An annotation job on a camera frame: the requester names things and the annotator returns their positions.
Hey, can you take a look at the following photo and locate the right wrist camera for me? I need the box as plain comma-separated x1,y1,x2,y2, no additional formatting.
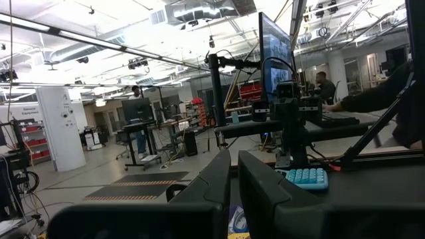
276,80,300,100

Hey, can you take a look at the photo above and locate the red bin shelf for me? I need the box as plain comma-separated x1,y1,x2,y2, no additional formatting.
191,97,209,127
15,119,50,161

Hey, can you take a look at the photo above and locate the black keyboard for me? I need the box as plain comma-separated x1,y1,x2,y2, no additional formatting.
319,111,361,129

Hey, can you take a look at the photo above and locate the white equipment cart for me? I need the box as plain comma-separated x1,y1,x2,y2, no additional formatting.
84,127,104,152

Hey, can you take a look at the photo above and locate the person's hand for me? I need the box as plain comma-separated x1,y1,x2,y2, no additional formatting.
323,102,343,113

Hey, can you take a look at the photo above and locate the black computer tower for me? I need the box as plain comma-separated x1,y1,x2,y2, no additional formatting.
184,131,199,157

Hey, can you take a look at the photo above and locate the black table mat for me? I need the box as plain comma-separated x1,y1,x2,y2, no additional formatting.
228,159,425,208

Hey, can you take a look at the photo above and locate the right camera cable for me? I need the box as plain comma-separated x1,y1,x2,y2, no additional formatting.
260,56,299,102

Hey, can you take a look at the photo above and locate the black metal rig frame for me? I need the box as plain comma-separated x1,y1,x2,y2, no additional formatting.
327,0,425,170

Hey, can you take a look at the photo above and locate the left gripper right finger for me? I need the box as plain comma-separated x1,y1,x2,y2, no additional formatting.
238,151,325,239

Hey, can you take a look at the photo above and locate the black monitor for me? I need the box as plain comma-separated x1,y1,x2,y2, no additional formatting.
121,98,155,123

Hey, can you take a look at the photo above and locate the striped edge floor mat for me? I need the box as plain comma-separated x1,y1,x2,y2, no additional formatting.
111,171,190,187
84,184,174,202

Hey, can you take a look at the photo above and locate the black standing desk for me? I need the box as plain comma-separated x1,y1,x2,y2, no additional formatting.
114,118,195,172

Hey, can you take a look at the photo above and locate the black monitor pole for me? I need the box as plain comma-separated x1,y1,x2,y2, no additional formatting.
206,52,263,129

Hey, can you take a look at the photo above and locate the light blue calculator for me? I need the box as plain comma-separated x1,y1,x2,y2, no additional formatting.
274,167,329,191

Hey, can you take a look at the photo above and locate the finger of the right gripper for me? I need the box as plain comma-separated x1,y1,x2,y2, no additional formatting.
284,98,300,129
271,99,286,129

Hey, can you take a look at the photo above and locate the black equipment stand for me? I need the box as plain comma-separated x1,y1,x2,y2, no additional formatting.
0,118,41,233

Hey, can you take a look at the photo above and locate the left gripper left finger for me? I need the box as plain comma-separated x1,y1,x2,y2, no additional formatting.
168,149,232,239

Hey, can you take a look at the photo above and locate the white square pillar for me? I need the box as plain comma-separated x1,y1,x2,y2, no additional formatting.
35,86,87,173

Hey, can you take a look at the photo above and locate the purple plastic pencil case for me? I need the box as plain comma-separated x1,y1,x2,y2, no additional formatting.
227,204,250,239

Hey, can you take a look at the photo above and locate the person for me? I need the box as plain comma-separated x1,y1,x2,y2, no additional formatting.
323,61,425,150
127,85,149,160
314,71,337,106

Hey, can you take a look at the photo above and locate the grey side desk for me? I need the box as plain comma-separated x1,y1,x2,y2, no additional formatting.
214,111,381,144

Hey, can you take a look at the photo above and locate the desk monitor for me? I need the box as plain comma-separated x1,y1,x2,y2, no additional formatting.
258,11,295,102

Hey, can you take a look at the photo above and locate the black ceiling camera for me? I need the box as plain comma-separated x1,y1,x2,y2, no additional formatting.
0,69,19,82
127,57,149,70

